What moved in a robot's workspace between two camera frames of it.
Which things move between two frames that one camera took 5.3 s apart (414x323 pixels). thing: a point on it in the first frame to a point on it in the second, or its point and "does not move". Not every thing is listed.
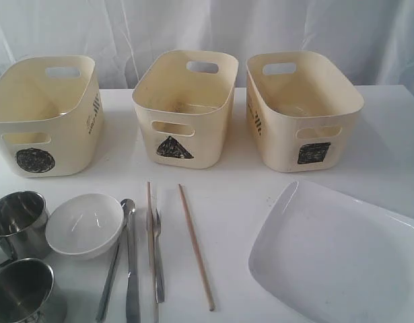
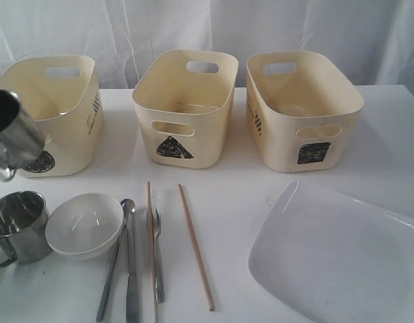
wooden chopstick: (150, 242) does not move
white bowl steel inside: (84, 226) does not move
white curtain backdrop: (378, 42) does not move
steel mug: (19, 289) to (17, 136)
